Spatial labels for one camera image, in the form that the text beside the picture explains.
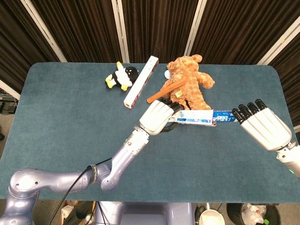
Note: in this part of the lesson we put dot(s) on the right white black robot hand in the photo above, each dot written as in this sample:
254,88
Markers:
264,126

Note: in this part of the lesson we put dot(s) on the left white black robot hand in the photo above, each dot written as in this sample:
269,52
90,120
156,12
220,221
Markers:
155,116

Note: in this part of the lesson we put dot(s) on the blue white toothpaste box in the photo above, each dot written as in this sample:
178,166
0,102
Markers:
194,117

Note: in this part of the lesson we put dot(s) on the white blue toothpaste tube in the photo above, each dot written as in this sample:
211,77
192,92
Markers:
225,117

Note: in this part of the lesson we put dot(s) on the left silver lilac robot arm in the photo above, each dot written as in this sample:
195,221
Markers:
58,180

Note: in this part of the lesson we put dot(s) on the small cardboard box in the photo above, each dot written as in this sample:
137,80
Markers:
68,212

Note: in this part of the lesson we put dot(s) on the wooden rolling pin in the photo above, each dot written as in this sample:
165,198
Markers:
161,92

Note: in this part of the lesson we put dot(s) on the long white red carton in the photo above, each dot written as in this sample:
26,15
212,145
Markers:
140,82

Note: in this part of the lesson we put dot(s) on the white round disc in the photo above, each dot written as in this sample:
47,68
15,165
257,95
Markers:
167,74

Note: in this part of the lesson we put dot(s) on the brown teddy bear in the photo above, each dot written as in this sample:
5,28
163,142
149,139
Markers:
189,86

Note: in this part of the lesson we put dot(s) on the black white penguin plush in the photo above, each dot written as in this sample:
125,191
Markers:
122,76

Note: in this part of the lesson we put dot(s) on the teal table cover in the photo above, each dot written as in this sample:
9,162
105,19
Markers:
187,164

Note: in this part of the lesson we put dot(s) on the black trash bin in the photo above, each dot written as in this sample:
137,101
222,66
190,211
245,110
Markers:
234,213

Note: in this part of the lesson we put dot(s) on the lilac robot torso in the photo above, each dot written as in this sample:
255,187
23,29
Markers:
145,213

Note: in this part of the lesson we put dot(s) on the white round bucket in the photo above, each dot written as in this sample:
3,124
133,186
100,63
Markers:
211,218

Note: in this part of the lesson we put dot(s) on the dark brown pleated curtain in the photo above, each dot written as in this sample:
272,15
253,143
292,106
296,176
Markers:
89,28

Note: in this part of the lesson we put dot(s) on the black electronic device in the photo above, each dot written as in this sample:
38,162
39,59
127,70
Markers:
10,108

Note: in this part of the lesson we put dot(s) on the white partition post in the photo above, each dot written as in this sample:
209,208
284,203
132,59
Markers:
44,30
297,129
279,42
9,89
120,30
194,28

